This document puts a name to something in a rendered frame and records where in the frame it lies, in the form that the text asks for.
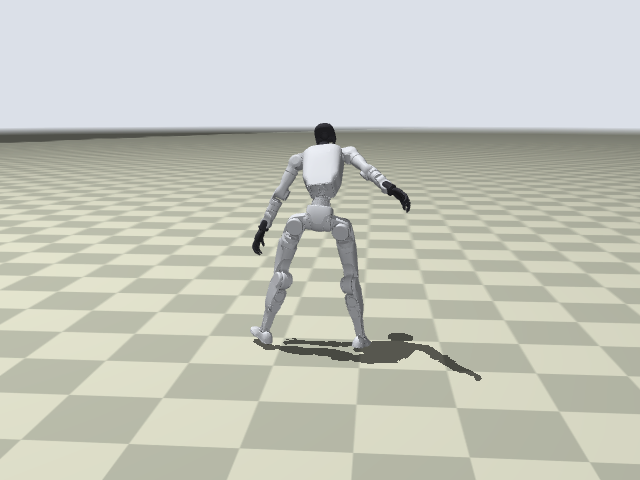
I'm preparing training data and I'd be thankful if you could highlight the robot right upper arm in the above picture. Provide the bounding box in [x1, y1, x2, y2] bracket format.
[341, 146, 372, 181]

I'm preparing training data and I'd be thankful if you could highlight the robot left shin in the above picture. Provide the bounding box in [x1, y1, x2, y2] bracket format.
[260, 272, 286, 332]

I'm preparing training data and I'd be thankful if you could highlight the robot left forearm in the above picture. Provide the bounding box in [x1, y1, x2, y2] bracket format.
[260, 186, 282, 229]

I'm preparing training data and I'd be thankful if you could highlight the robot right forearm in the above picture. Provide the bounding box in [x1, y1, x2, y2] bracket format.
[367, 164, 391, 194]

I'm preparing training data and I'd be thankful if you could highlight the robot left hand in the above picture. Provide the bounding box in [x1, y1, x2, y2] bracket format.
[252, 220, 269, 255]

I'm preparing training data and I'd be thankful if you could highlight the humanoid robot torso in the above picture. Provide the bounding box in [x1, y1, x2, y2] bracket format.
[303, 144, 344, 232]

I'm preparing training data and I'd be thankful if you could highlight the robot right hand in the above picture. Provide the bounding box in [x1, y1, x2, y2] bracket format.
[382, 181, 411, 213]

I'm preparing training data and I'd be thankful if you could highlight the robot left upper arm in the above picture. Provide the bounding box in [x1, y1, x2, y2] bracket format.
[274, 153, 303, 201]

